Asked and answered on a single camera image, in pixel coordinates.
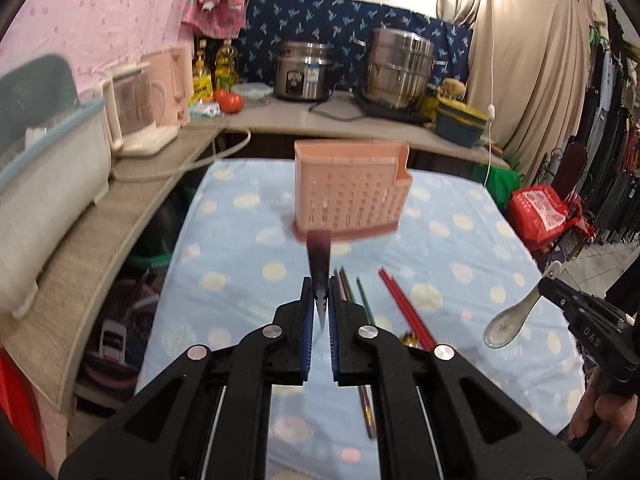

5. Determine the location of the gold metal spoon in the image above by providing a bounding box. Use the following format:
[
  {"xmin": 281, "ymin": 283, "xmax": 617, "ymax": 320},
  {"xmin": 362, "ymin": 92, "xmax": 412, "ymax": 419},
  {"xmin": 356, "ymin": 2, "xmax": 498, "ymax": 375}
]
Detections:
[{"xmin": 400, "ymin": 332, "xmax": 420, "ymax": 348}]

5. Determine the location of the red plastic item left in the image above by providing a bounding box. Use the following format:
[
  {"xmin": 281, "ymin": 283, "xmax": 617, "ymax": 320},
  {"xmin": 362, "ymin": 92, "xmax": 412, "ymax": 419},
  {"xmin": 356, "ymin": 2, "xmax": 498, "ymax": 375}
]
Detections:
[{"xmin": 0, "ymin": 349, "xmax": 46, "ymax": 466}]

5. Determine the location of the yellow oil bottle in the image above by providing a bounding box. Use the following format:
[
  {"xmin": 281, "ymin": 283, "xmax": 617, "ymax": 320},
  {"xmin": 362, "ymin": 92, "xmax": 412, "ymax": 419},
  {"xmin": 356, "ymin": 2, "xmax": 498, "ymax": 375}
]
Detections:
[
  {"xmin": 190, "ymin": 39, "xmax": 214, "ymax": 104},
  {"xmin": 214, "ymin": 39, "xmax": 240, "ymax": 90}
]

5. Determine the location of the white dish rack bin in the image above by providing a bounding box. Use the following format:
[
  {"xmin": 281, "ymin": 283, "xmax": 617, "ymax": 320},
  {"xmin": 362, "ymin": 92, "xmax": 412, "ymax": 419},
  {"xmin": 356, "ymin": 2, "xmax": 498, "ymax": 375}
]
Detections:
[{"xmin": 1, "ymin": 99, "xmax": 112, "ymax": 318}]

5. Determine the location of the pink appliance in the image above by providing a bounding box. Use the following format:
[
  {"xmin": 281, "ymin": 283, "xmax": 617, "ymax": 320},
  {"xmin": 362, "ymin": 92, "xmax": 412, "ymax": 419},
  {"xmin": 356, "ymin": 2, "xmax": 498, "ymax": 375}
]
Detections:
[{"xmin": 141, "ymin": 44, "xmax": 193, "ymax": 127}]

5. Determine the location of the pink perforated utensil holder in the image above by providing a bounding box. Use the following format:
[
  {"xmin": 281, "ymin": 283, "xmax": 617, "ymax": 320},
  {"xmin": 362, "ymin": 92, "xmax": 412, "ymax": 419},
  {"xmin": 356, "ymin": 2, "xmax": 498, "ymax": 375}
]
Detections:
[{"xmin": 293, "ymin": 140, "xmax": 413, "ymax": 242}]

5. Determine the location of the red tomato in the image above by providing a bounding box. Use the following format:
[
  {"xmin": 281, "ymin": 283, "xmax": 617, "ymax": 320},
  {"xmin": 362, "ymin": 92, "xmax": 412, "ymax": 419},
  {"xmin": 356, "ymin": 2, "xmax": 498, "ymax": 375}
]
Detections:
[{"xmin": 214, "ymin": 89, "xmax": 244, "ymax": 115}]

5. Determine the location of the green chopstick gold band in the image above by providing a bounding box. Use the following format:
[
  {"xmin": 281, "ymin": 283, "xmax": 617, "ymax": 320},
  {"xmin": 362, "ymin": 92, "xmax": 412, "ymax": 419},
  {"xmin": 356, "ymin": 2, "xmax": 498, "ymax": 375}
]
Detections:
[{"xmin": 356, "ymin": 276, "xmax": 376, "ymax": 325}]

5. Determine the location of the dark maroon chopstick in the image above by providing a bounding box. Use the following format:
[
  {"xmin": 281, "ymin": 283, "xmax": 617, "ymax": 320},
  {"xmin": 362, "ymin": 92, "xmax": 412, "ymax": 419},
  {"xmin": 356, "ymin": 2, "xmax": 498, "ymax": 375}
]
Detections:
[{"xmin": 306, "ymin": 230, "xmax": 331, "ymax": 328}]

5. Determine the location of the silver rice cooker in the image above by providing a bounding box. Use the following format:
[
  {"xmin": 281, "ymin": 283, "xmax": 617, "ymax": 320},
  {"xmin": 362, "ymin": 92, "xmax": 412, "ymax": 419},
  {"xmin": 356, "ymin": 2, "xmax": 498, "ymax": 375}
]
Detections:
[{"xmin": 274, "ymin": 40, "xmax": 333, "ymax": 102}]

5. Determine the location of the teal tissue packet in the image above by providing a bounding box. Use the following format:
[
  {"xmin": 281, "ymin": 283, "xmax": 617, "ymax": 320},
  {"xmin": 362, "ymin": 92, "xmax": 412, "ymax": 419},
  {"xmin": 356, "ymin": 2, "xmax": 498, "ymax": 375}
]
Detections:
[{"xmin": 190, "ymin": 101, "xmax": 224, "ymax": 118}]

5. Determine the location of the beige curtain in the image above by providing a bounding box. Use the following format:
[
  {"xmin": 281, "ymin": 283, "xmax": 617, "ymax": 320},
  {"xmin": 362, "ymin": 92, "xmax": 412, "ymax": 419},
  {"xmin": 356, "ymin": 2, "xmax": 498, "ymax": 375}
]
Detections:
[{"xmin": 436, "ymin": 0, "xmax": 589, "ymax": 184}]

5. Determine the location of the hanging clothes rack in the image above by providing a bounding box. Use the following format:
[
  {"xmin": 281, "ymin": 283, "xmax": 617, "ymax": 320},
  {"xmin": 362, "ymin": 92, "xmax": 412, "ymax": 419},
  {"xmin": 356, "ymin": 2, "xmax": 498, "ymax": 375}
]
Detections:
[{"xmin": 575, "ymin": 1, "xmax": 639, "ymax": 242}]

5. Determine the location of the white hanging cord switch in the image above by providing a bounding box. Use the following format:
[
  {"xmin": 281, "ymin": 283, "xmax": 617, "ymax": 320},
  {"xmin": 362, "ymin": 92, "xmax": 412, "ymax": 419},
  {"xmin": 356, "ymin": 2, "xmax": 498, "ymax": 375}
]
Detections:
[{"xmin": 483, "ymin": 0, "xmax": 496, "ymax": 190}]

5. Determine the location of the white ceramic soup spoon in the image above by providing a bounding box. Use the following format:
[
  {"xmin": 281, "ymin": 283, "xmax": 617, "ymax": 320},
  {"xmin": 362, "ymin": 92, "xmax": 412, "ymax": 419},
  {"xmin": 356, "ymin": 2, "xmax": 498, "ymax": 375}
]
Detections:
[{"xmin": 483, "ymin": 261, "xmax": 563, "ymax": 349}]

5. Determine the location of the yellow oil bottle right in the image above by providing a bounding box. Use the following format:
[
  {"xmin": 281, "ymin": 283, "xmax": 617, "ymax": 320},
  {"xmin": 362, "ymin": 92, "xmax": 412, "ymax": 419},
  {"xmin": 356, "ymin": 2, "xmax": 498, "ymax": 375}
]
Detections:
[{"xmin": 214, "ymin": 39, "xmax": 240, "ymax": 90}]

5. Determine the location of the glass kettle white base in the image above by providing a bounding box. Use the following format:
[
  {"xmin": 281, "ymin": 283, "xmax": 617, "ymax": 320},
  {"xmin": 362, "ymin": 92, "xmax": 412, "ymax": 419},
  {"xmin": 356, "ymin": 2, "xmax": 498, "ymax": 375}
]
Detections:
[{"xmin": 92, "ymin": 62, "xmax": 179, "ymax": 157}]

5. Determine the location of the dark red chopstick gold band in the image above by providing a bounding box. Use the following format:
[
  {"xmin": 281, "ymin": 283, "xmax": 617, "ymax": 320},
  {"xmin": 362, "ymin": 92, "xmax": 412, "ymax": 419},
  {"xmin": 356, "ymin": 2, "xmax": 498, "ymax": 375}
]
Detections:
[{"xmin": 338, "ymin": 266, "xmax": 354, "ymax": 302}]

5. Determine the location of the teal dish rack lid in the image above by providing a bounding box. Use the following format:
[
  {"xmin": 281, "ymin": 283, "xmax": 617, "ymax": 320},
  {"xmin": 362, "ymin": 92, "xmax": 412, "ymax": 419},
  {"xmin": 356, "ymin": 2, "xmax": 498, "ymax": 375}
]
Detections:
[{"xmin": 1, "ymin": 54, "xmax": 80, "ymax": 157}]

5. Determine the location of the light blue planet tablecloth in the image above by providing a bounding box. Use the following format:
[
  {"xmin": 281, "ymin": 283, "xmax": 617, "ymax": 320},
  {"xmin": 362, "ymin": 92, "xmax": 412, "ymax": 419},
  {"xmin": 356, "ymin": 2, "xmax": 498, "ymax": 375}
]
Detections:
[{"xmin": 139, "ymin": 159, "xmax": 584, "ymax": 479}]

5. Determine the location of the yellow oil bottle left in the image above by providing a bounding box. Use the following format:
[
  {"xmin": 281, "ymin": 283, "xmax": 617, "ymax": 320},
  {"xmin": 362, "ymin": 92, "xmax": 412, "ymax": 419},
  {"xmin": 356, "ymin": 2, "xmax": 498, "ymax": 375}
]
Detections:
[{"xmin": 190, "ymin": 39, "xmax": 214, "ymax": 104}]

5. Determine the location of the clear food container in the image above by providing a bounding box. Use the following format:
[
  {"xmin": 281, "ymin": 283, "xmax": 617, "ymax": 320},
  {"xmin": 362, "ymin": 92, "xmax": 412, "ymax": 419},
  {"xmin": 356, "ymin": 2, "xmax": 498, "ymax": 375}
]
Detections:
[{"xmin": 231, "ymin": 82, "xmax": 273, "ymax": 108}]

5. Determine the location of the white power cable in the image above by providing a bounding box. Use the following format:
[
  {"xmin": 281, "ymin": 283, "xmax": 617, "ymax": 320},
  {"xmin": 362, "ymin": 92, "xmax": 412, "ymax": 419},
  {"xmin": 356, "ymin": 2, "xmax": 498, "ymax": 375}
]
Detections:
[{"xmin": 110, "ymin": 124, "xmax": 253, "ymax": 183}]

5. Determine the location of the green plastic bag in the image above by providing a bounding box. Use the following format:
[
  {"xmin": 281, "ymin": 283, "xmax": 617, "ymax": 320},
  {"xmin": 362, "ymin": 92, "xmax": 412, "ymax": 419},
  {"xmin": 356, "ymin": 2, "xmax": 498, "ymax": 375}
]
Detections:
[{"xmin": 471, "ymin": 165, "xmax": 522, "ymax": 212}]

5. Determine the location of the person's hand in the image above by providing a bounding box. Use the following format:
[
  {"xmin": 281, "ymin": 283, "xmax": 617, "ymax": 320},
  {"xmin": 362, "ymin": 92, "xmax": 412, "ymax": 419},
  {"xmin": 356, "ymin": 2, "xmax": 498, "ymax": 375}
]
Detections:
[{"xmin": 568, "ymin": 366, "xmax": 638, "ymax": 467}]

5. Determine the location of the brown chopstick gold band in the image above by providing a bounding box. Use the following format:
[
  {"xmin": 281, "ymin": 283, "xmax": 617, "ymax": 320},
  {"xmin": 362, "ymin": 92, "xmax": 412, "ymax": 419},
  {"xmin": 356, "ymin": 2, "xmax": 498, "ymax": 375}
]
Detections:
[{"xmin": 334, "ymin": 269, "xmax": 378, "ymax": 440}]

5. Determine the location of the stainless steel steamer pot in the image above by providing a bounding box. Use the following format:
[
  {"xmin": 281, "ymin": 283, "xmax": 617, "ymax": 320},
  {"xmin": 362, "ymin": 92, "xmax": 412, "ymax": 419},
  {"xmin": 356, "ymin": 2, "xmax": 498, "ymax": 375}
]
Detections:
[{"xmin": 352, "ymin": 28, "xmax": 447, "ymax": 110}]

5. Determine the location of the red plastic bag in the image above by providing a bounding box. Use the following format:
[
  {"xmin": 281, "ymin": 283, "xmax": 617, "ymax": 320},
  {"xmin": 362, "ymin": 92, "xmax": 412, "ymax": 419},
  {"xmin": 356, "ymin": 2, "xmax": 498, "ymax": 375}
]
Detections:
[{"xmin": 506, "ymin": 184, "xmax": 594, "ymax": 252}]

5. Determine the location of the wooden counter shelf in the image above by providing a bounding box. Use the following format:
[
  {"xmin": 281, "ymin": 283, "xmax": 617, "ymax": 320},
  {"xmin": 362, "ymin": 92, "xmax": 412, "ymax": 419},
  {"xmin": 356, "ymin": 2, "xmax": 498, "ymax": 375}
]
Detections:
[{"xmin": 1, "ymin": 99, "xmax": 508, "ymax": 414}]

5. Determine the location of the blue patterned cloth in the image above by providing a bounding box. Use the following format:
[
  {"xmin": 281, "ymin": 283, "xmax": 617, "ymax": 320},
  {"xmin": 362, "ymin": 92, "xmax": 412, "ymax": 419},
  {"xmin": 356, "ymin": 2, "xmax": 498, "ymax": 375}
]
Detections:
[{"xmin": 239, "ymin": 0, "xmax": 471, "ymax": 94}]

